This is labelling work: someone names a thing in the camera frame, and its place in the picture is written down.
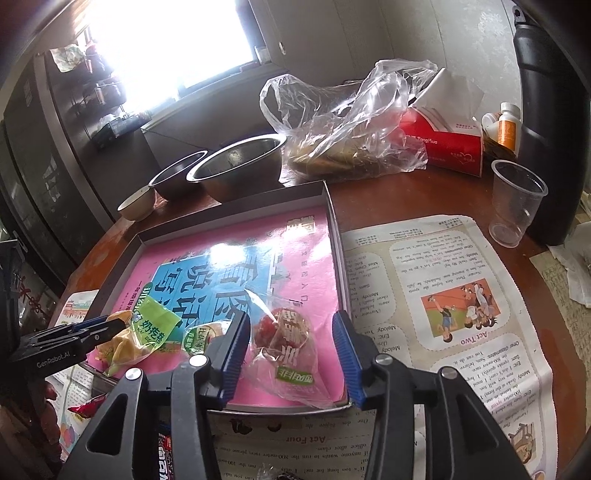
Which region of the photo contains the newspaper sheet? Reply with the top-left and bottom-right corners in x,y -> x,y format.
60,215 -> 558,479

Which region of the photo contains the clear plastic cup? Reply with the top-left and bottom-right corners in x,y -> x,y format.
489,159 -> 548,248

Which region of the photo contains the green yellow snack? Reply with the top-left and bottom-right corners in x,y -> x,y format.
94,296 -> 181,377

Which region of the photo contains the red tissue box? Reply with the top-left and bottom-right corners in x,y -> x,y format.
400,68 -> 484,177

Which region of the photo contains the Snickers bar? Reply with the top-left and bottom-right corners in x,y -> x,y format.
157,433 -> 174,480

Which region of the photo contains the orange pill bottle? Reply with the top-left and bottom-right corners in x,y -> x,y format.
497,102 -> 522,153

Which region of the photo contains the round green label pastry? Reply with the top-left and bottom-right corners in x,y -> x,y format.
181,320 -> 230,356

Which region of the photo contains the grey shallow cardboard box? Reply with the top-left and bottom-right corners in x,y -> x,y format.
88,182 -> 351,411

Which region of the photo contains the black thermos bottle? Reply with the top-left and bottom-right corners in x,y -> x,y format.
513,1 -> 590,246

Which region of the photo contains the clear plastic bag with bread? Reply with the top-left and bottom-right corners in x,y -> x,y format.
259,59 -> 438,184

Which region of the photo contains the clear red pastry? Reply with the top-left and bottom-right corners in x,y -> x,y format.
245,289 -> 332,409

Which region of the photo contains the crumpled white paper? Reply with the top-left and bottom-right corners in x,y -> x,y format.
549,222 -> 591,309

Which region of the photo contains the large steel bowl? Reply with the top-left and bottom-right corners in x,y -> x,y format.
186,134 -> 287,203

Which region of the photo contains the red snack packet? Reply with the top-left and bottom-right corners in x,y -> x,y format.
68,394 -> 107,419

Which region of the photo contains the dark refrigerator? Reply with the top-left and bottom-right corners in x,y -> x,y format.
1,25 -> 159,291

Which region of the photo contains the small ceramic bowl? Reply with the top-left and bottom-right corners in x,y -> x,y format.
117,185 -> 155,222

